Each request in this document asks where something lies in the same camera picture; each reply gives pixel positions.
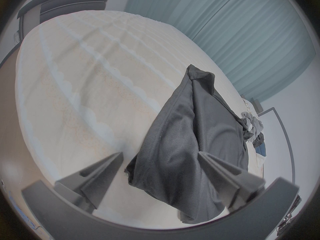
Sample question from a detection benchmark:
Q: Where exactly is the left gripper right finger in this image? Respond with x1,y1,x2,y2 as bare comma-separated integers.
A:
197,151,266,213

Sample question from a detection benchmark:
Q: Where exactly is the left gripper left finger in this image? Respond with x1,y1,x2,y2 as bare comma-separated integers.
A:
54,152,124,210

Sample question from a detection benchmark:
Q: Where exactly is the black T-shirt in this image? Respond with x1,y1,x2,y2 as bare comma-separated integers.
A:
124,64,250,225

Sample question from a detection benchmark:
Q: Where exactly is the bed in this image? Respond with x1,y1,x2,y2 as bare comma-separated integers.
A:
15,10,295,231

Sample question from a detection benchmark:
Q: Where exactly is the blue and white garment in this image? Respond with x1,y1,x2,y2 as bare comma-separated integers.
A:
255,144,267,157

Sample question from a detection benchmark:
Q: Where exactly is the shiny black garment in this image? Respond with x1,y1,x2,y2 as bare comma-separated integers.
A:
252,131,265,148

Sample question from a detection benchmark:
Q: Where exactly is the grey garment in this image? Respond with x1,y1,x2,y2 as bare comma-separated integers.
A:
240,111,264,141

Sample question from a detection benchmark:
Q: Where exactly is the white printed pillow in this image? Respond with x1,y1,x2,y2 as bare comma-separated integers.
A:
241,98,258,115

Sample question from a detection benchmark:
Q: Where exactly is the grey bedside table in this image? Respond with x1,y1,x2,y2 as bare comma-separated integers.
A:
250,98,264,113

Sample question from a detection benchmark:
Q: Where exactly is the blue-green curtain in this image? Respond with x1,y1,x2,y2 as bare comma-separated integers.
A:
186,0,317,102
124,0,249,41

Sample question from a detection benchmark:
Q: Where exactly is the black chest of drawers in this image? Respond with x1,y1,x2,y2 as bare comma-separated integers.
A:
17,0,109,43

